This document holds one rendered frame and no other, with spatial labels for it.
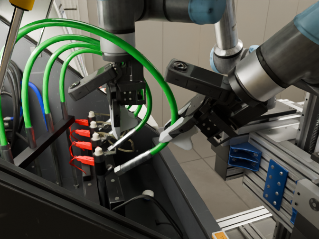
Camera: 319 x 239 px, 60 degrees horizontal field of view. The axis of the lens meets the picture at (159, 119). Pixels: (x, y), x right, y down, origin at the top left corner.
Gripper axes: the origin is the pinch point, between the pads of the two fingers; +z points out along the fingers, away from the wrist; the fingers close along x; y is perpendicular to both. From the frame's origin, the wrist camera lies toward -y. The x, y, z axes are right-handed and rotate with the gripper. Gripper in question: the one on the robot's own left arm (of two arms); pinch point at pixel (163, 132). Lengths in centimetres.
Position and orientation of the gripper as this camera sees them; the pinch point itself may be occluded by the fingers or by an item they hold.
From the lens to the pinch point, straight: 56.7
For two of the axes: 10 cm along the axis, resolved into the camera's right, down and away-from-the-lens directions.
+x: 3.1, -5.9, 7.5
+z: -6.0, 4.8, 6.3
